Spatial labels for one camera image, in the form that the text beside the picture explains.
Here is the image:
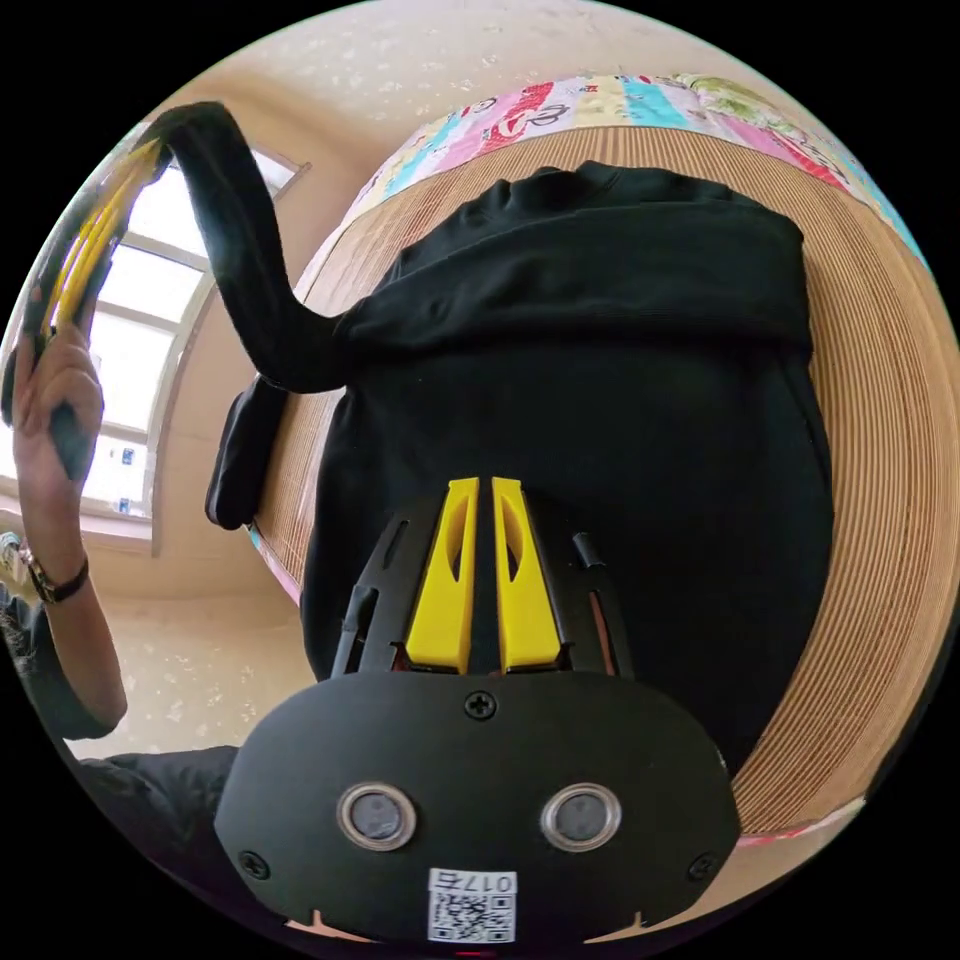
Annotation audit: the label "black long sleeve shirt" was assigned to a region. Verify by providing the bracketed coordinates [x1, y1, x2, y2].
[153, 100, 835, 775]

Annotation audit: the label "window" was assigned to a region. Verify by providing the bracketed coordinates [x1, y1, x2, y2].
[0, 119, 313, 558]

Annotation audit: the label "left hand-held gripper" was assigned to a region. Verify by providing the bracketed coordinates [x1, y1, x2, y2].
[0, 123, 170, 483]

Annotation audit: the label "person's left hand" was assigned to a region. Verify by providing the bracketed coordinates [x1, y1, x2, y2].
[10, 320, 106, 575]

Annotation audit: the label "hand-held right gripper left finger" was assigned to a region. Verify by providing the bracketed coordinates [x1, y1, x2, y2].
[404, 476, 481, 674]

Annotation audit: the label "person's left forearm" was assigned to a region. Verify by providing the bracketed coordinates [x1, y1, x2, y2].
[0, 541, 130, 742]

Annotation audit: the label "person's body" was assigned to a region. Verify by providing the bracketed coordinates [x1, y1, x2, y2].
[73, 743, 253, 913]

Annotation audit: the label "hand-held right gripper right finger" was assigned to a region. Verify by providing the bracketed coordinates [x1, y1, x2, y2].
[491, 475, 577, 674]

